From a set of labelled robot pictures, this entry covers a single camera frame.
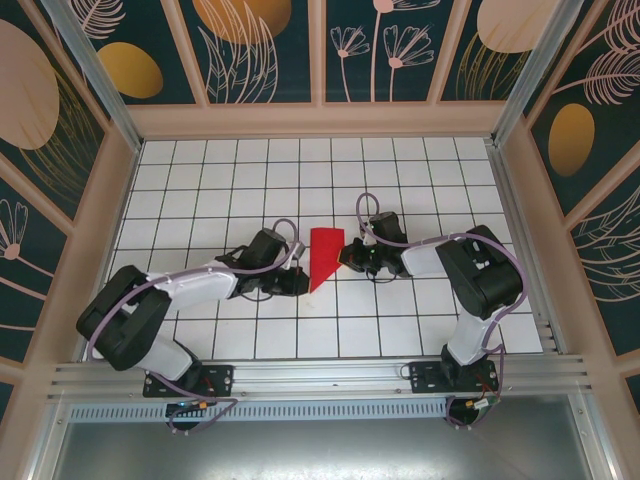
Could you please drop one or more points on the red cloth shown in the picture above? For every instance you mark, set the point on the red cloth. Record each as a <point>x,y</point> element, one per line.
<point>325,255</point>

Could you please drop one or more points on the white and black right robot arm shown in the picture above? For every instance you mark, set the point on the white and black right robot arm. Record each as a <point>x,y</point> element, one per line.
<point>480,280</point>

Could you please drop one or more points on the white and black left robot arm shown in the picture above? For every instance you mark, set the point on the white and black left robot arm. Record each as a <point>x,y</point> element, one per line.
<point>200,287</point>

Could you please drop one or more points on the grey metal sheet panel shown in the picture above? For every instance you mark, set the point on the grey metal sheet panel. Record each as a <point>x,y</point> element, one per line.
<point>320,450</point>

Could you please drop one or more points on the small controller circuit board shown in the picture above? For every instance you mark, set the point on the small controller circuit board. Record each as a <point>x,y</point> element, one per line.
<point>485,403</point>
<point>187,406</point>

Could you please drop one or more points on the long aluminium mounting rail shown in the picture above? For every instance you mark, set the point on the long aluminium mounting rail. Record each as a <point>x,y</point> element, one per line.
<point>320,372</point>

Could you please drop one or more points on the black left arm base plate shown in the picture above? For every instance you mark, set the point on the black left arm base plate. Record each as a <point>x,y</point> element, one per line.
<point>220,380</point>

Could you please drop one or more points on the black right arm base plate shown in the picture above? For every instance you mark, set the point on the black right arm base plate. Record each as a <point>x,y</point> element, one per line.
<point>425,377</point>

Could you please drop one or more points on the aluminium side rail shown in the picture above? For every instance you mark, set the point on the aluminium side rail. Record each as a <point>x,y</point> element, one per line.
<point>525,250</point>

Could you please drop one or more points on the aluminium frame post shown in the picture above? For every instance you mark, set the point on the aluminium frame post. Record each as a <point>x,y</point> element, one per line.
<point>540,65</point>
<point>95,70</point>

